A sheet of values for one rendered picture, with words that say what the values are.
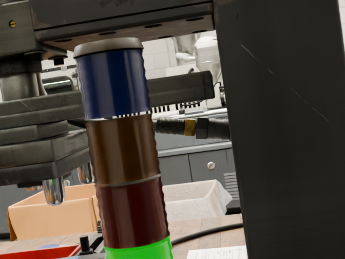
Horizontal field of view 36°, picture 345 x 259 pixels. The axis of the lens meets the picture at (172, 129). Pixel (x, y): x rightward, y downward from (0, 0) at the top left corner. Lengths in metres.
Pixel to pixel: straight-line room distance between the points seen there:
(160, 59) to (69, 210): 4.38
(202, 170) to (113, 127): 4.78
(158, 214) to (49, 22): 0.26
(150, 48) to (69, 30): 6.56
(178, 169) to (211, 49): 1.20
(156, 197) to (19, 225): 2.74
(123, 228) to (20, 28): 0.30
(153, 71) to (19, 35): 6.51
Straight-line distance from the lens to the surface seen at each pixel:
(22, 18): 0.54
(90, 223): 2.87
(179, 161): 5.08
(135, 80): 0.28
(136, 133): 0.28
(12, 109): 0.54
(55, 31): 0.51
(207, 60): 5.26
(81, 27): 0.50
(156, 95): 0.51
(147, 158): 0.29
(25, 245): 1.21
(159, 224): 0.29
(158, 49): 7.03
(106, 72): 0.28
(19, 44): 0.54
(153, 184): 0.29
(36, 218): 2.97
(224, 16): 0.48
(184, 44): 5.70
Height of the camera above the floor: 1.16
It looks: 3 degrees down
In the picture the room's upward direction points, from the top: 8 degrees counter-clockwise
